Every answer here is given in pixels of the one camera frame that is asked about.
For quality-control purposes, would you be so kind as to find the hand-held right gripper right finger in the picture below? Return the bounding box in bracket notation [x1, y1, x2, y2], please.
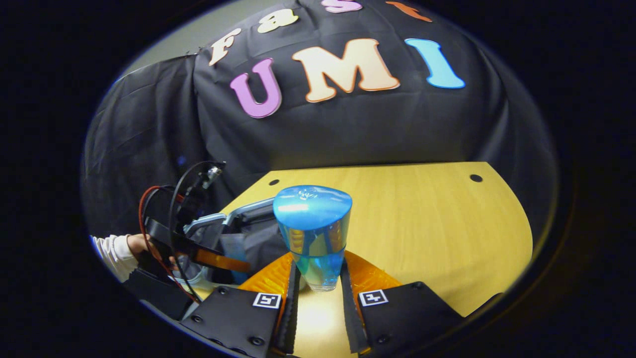
[340, 250, 466, 356]

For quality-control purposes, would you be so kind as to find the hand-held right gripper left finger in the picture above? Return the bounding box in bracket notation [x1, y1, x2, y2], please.
[181, 251, 302, 358]

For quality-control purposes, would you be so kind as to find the light blue suitcase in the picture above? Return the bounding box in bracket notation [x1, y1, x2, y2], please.
[183, 198, 291, 289]

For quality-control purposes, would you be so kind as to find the blue transparent skincare bottle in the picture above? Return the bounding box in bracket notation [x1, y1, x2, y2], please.
[273, 185, 353, 292]

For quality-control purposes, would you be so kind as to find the black backdrop cloth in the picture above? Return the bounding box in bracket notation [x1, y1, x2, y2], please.
[82, 0, 559, 239]

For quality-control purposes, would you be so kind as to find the black cable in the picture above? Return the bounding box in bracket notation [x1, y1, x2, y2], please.
[168, 160, 227, 299]

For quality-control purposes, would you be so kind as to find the red cable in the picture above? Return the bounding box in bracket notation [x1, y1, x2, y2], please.
[138, 185, 202, 305]

